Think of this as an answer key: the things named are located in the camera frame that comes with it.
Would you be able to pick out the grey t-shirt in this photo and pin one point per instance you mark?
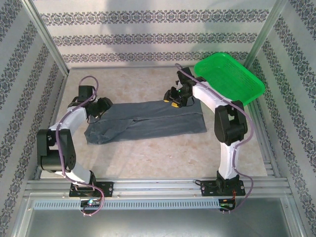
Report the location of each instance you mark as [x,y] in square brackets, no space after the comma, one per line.
[158,121]

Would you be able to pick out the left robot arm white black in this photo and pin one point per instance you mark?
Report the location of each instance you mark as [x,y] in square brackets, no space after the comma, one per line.
[51,153]

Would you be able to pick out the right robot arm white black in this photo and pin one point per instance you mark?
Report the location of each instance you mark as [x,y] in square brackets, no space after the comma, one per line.
[229,163]

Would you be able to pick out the green plastic basket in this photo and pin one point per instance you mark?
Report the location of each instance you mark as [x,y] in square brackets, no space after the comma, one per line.
[229,76]

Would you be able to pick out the grey metal sheet panel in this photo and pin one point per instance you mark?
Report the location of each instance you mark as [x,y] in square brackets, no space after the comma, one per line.
[158,222]

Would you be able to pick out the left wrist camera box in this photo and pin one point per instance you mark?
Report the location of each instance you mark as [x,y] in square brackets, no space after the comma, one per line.
[86,91]

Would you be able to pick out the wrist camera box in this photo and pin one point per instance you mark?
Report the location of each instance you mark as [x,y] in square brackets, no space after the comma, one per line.
[185,74]
[86,91]

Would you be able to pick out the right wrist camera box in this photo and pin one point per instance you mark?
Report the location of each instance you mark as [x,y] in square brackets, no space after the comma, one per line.
[185,74]

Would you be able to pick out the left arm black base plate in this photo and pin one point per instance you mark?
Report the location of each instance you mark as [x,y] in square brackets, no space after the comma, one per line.
[108,188]

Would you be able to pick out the aluminium frame post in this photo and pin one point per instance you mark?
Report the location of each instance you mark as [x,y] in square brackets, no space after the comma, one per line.
[48,39]
[264,34]

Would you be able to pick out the aluminium mounting rail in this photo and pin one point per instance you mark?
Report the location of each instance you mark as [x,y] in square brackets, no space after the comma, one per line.
[158,187]

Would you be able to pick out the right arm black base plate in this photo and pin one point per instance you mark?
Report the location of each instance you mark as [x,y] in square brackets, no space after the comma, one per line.
[207,188]

